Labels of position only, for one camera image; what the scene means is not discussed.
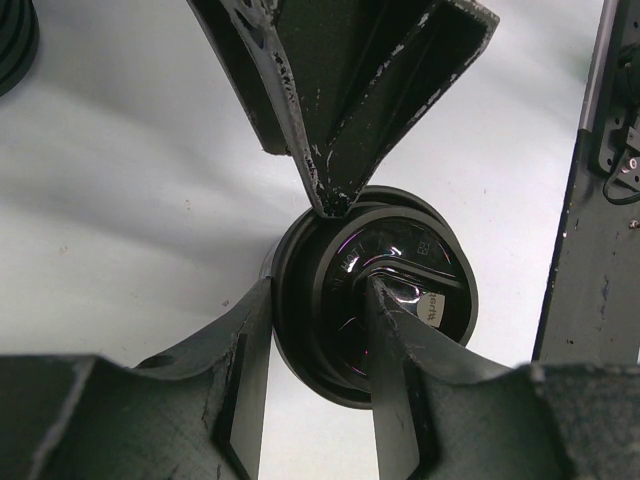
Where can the black cup lid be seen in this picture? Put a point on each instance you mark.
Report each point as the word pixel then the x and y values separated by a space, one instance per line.
pixel 334 281

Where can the translucent grey coffee cup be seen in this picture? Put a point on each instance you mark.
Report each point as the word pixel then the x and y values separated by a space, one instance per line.
pixel 267 264

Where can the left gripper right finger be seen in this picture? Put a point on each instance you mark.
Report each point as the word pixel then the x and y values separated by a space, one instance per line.
pixel 443 412

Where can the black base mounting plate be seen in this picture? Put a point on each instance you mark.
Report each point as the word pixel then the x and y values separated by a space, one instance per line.
pixel 590 310

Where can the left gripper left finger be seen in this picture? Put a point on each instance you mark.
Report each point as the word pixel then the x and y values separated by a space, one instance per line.
pixel 193 411

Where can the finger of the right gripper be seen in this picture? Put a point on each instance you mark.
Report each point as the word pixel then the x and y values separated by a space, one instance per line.
pixel 347 80
pixel 241 71

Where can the black ribbed coffee cup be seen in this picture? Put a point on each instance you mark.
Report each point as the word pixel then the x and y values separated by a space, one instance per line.
pixel 19 41

